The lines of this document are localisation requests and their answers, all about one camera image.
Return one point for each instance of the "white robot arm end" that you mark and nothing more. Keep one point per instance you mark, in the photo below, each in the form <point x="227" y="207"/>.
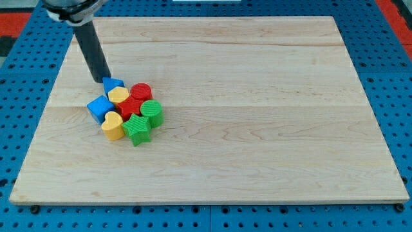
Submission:
<point x="73" y="12"/>

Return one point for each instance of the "blue triangle block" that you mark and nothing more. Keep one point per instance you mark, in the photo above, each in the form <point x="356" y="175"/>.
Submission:
<point x="111" y="83"/>

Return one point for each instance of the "light wooden board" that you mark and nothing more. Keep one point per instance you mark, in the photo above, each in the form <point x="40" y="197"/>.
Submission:
<point x="257" y="111"/>

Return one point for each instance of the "green cylinder block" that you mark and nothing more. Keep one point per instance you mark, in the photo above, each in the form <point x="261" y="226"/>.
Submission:
<point x="153" y="110"/>

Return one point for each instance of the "red cylinder block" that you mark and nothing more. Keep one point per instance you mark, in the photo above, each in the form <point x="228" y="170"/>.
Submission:
<point x="141" y="91"/>

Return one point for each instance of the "green star block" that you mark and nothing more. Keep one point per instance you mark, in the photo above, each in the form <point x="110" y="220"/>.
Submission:
<point x="137" y="129"/>

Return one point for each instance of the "red star block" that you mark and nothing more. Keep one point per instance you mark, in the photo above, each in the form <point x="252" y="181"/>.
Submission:
<point x="128" y="107"/>

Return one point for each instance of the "yellow hexagon block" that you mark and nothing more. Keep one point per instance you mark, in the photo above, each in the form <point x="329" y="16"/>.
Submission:
<point x="118" y="95"/>

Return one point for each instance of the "yellow heart block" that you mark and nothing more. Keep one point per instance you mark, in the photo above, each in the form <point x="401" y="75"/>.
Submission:
<point x="112" y="126"/>

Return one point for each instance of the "blue cube block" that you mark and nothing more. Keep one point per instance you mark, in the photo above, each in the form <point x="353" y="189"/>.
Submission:
<point x="99" y="107"/>

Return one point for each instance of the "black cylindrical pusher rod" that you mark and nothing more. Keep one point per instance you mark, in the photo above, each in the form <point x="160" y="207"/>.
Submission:
<point x="91" y="49"/>

